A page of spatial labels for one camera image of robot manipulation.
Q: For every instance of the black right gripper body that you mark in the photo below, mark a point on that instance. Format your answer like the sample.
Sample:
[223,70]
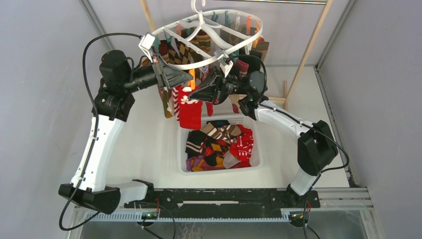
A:
[222,85]

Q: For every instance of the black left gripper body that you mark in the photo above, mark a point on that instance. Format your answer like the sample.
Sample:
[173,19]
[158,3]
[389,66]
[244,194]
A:
[161,75]

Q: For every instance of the olive and orange sock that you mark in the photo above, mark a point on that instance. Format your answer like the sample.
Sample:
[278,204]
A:
[168,103]

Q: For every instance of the orange clothespin clip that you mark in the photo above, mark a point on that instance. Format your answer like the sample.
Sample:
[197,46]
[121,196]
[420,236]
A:
[192,82]

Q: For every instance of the white round clip hanger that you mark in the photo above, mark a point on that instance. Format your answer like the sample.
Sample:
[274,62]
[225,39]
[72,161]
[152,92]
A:
[230,30]

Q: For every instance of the red white striped sock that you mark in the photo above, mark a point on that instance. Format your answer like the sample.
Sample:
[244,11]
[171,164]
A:
[175,97]

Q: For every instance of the red santa sock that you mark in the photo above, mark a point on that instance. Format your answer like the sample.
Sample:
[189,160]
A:
[189,111]
[209,107]

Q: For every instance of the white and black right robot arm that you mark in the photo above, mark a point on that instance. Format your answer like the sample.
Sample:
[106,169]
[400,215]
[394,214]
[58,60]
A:
[316,147]

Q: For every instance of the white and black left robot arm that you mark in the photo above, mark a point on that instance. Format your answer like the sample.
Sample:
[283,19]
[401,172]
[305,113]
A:
[112,105]

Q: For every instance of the red santa hanging sock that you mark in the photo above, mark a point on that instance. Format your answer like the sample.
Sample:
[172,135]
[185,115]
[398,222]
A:
[209,107]

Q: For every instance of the argyle brown hanging sock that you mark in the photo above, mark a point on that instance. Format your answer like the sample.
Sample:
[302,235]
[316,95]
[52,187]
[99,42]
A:
[177,53]

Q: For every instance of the purple striped tan hanging sock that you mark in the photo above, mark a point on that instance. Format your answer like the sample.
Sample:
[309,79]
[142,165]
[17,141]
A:
[242,68]

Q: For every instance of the tan brown striped basket sock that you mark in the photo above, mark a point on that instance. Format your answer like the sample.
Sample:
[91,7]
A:
[225,132]

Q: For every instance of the black hanging sock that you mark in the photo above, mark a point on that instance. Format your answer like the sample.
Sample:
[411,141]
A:
[254,61]

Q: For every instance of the brown striped hanging sock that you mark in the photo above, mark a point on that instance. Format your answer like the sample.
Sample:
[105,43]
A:
[203,41]

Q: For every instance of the black sock in basket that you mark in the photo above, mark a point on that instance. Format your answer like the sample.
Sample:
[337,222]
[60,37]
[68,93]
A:
[194,142]

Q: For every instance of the red black argyle basket sock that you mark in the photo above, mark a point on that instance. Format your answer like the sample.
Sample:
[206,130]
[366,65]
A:
[212,148]

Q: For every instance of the red patterned sock in basket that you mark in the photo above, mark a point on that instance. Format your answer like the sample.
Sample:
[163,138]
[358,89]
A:
[242,148]

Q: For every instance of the purple orange sock in basket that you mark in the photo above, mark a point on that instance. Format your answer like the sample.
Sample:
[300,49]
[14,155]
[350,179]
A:
[197,164]

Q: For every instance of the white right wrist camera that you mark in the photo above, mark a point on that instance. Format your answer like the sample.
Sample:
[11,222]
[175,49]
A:
[224,63]

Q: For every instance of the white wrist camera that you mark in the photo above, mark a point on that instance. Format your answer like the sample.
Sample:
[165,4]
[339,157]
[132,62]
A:
[146,44]
[224,63]

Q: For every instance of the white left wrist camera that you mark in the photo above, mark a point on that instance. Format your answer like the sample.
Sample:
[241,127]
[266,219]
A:
[146,44]

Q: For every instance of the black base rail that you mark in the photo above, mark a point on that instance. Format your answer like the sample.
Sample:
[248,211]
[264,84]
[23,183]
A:
[246,203]

